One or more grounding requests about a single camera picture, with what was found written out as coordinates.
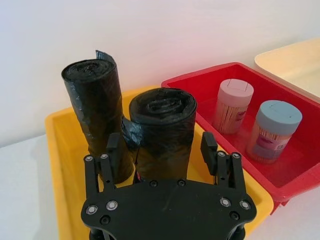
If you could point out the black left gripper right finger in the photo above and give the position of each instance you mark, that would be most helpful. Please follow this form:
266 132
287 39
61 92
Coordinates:
209 155

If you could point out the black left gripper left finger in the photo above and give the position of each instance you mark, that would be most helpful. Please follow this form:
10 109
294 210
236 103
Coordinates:
113 160

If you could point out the yellow plastic bin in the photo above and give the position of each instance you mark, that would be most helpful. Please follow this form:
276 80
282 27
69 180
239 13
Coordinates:
66 160

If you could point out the thick black garbage bag roll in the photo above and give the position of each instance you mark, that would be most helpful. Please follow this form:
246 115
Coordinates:
163 140

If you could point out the toothpick jar with pink lid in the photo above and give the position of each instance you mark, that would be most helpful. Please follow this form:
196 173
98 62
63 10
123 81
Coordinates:
231 110

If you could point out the slim black garbage bag roll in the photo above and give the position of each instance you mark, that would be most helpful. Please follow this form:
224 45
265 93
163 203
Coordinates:
96 105

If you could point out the toothpick jar with grey-blue lid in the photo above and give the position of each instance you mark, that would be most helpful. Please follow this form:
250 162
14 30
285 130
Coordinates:
272 135

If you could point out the red plastic bin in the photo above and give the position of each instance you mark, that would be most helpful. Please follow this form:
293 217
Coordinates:
282 172

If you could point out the cream plastic bin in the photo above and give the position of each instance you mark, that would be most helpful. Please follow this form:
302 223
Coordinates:
292 65

